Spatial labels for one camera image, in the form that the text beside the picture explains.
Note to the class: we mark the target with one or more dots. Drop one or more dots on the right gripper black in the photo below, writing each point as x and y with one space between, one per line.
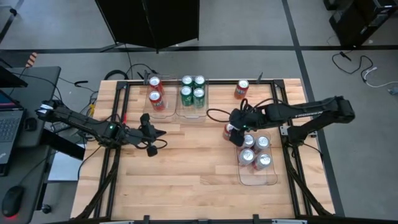
248 119

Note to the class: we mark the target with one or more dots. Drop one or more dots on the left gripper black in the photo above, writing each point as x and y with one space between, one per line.
143 137

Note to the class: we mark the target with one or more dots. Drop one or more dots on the red Fanta soda can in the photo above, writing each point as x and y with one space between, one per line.
242 89
155 83
156 100
227 132

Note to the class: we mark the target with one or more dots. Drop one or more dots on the clear plastic bin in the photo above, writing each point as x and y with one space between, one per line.
258 179
168 109
192 113

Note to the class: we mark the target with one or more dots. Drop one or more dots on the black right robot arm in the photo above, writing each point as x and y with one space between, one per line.
304 113

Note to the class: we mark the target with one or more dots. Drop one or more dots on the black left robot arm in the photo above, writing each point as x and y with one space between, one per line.
81 123

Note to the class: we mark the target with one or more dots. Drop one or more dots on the white board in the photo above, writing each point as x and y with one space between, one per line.
65 168

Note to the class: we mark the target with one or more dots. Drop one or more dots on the black partition screen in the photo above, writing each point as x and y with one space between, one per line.
149 21

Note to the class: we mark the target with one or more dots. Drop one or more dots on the black adapter box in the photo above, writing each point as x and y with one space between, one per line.
30 124

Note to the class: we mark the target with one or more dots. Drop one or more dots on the grey desk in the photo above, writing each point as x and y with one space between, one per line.
37 81

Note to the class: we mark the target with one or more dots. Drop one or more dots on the black caster wheel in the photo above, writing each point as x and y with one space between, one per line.
46 209

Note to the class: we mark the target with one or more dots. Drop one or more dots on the black equipment case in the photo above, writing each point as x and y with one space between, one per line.
357 21

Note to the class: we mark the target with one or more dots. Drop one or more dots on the orange black striped marker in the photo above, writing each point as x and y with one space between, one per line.
31 59

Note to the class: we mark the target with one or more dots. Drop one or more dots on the black laptop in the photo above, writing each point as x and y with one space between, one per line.
9 130

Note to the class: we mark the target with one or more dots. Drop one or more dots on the black flat panel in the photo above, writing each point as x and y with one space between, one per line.
9 79

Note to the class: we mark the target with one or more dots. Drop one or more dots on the black computer mouse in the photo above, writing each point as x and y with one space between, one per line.
12 200

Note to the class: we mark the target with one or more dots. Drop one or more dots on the silver bracket plate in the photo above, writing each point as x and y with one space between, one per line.
284 130

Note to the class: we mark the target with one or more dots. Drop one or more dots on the black aluminium rig frame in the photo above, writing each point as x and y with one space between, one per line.
217 82

